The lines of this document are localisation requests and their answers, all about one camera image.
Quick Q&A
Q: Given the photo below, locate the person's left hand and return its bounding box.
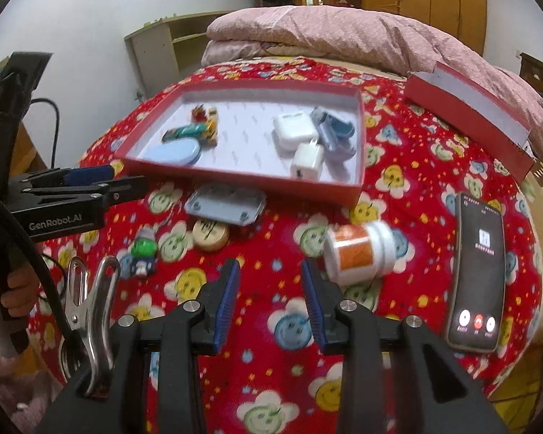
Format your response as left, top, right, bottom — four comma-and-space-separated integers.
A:
0, 270, 42, 322

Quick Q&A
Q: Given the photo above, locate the green lighter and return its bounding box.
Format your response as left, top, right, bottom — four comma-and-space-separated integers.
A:
162, 123, 211, 142

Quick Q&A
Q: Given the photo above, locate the red cardboard box tray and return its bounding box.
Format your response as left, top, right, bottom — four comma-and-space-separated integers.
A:
112, 79, 367, 209

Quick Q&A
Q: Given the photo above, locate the red box lid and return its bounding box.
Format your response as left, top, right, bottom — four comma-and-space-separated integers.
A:
404, 61, 537, 182

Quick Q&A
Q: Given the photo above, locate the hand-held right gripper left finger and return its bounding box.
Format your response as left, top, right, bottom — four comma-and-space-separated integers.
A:
36, 258, 241, 434

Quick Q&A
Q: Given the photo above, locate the green figure keychain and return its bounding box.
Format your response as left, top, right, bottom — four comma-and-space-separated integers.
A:
120, 227, 159, 280

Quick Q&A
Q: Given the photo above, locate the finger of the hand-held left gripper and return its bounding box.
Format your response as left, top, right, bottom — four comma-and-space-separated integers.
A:
20, 165, 116, 189
27, 175, 148, 206

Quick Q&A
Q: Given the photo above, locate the beige bedside shelf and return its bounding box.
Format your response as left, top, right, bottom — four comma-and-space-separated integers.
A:
124, 10, 236, 98

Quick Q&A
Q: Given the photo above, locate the grey plastic plate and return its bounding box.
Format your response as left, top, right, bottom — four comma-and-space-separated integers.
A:
184, 184, 267, 226

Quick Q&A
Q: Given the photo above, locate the white earbuds case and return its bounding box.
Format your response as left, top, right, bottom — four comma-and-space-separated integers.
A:
273, 112, 317, 151

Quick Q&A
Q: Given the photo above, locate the red printed blanket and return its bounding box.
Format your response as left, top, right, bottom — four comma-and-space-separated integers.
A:
27, 56, 543, 434

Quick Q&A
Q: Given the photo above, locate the thin black cable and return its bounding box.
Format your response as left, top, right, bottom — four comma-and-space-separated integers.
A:
29, 98, 60, 168

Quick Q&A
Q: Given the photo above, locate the white orange label pill bottle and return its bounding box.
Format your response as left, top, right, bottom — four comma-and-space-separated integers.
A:
322, 221, 396, 286

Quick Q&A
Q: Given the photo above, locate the pink quilt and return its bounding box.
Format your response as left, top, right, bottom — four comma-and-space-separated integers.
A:
201, 4, 543, 145

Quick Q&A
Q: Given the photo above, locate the blue curved tube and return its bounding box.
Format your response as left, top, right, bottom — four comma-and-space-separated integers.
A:
310, 106, 357, 163

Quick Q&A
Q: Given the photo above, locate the wooden desk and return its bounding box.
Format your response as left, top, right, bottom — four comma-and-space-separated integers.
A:
0, 81, 50, 182

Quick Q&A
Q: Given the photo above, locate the thick black cable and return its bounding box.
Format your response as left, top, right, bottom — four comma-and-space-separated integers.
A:
0, 185, 73, 349

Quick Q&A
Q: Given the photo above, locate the white charger plug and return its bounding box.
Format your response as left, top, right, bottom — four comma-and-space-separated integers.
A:
290, 139, 324, 179

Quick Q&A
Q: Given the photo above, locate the beige round wheel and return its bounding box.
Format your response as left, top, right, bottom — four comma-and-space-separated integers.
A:
192, 218, 231, 251

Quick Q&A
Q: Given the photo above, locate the small wooden block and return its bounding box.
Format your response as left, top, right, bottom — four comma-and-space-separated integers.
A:
203, 107, 220, 146

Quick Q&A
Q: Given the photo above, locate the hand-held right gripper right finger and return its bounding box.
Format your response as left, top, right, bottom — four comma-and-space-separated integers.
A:
301, 259, 510, 434

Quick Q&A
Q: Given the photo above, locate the black smartphone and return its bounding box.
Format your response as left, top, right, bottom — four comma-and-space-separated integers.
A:
446, 192, 506, 353

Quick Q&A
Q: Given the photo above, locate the silver metal spring clip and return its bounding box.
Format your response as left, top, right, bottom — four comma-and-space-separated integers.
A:
59, 255, 122, 399

